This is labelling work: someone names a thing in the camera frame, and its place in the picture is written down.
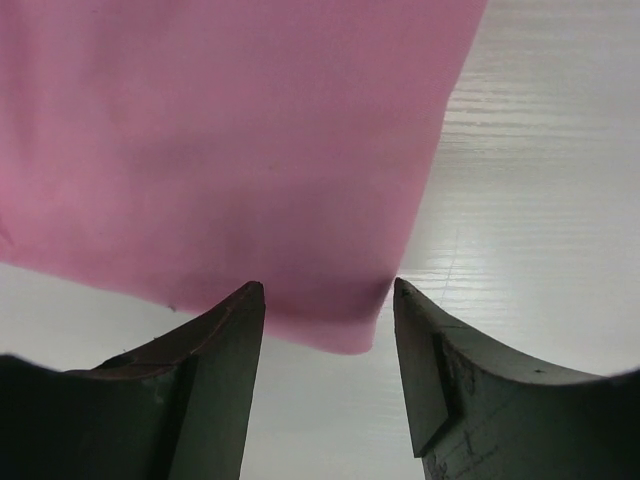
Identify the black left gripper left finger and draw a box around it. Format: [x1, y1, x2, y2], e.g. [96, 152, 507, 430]
[1, 282, 265, 480]

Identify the pink t shirt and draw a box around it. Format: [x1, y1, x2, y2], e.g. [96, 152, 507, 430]
[1, 1, 485, 354]

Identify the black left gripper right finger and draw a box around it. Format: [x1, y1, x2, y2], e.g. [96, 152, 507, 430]
[393, 279, 639, 480]

